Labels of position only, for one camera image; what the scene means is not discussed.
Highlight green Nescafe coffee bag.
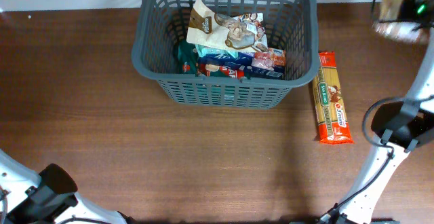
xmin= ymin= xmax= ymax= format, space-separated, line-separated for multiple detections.
xmin=174 ymin=40 xmax=251 ymax=79

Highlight teal wet wipes packet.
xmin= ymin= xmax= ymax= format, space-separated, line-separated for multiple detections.
xmin=195 ymin=44 xmax=238 ymax=58

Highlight Kleenex tissue multipack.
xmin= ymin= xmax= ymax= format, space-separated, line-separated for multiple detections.
xmin=197 ymin=47 xmax=287 ymax=80

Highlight Pantree mushroom pouch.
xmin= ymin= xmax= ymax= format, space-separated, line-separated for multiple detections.
xmin=186 ymin=0 xmax=269 ymax=52

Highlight San Remo spaghetti packet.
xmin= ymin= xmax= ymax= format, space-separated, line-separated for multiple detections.
xmin=312 ymin=52 xmax=353 ymax=145

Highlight grey plastic basket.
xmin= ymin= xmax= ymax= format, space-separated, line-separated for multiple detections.
xmin=132 ymin=0 xmax=320 ymax=109

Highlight Pantree white grain pouch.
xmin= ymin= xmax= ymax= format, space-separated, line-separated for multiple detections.
xmin=370 ymin=0 xmax=433 ymax=44

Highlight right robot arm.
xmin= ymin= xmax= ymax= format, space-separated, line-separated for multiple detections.
xmin=318 ymin=37 xmax=433 ymax=223

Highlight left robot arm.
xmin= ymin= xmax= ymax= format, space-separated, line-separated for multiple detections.
xmin=1 ymin=151 xmax=136 ymax=224

